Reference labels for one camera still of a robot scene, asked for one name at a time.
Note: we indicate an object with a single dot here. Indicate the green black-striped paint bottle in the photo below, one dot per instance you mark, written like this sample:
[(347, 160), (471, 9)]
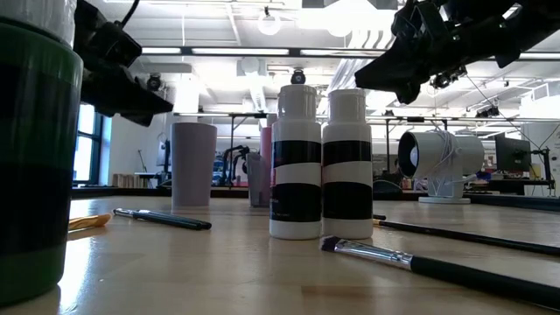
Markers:
[(35, 131)]

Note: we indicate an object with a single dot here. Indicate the wide silver-ferrule paintbrush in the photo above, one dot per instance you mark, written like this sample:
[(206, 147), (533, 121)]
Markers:
[(372, 253)]

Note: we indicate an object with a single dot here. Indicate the overhead frame bar with lights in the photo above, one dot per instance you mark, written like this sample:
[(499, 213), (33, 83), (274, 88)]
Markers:
[(240, 51)]

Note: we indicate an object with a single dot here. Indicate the black background robot arm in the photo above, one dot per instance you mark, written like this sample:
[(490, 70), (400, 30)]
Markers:
[(227, 157)]

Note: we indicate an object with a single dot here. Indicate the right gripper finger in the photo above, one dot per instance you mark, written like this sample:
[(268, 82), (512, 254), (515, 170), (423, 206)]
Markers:
[(402, 67), (408, 94)]

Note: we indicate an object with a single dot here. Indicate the dark-framed window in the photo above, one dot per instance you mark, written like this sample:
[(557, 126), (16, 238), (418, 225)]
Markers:
[(87, 144)]

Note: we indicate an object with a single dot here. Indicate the white black-striped paint bottle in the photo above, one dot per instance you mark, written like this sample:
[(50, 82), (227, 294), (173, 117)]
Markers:
[(347, 172), (295, 172)]

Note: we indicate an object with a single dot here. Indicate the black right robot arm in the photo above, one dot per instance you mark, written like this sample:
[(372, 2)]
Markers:
[(538, 26)]

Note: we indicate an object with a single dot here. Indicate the large pink paint bottle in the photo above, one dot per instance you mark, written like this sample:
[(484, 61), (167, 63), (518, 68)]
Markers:
[(265, 146)]

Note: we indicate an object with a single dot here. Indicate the pink background bin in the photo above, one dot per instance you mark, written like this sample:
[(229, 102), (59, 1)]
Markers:
[(242, 184)]

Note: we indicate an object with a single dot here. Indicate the small black-tip paintbrush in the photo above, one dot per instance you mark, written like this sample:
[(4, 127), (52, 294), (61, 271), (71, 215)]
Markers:
[(188, 220)]

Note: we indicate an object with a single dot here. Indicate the wooden slat crate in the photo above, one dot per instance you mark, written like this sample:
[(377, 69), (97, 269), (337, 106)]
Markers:
[(129, 180)]

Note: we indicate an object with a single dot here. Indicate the long gold-ferrule paintbrush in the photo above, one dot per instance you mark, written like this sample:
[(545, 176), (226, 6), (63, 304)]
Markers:
[(503, 243)]

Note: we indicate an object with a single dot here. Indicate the white cup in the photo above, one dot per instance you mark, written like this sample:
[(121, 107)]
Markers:
[(193, 166)]

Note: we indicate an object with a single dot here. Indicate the small black overhead camera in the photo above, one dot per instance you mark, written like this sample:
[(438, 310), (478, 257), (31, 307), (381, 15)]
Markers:
[(154, 82), (298, 78)]

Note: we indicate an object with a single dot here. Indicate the black computer monitor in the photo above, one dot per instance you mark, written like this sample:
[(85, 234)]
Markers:
[(512, 153)]

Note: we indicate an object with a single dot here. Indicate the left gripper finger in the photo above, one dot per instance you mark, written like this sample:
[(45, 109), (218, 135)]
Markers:
[(137, 119), (127, 98)]

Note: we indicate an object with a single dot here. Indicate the black ceiling-mounted device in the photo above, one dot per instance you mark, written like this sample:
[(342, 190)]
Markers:
[(487, 112), (442, 81)]

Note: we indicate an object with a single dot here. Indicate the black chair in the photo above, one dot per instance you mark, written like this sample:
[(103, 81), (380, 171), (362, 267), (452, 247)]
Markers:
[(387, 190)]

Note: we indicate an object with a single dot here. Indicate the round white ceiling lamp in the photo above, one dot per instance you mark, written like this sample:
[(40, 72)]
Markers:
[(259, 24)]

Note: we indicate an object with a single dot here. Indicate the white cylindrical desk fan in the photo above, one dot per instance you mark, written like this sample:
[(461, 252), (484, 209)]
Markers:
[(464, 153)]

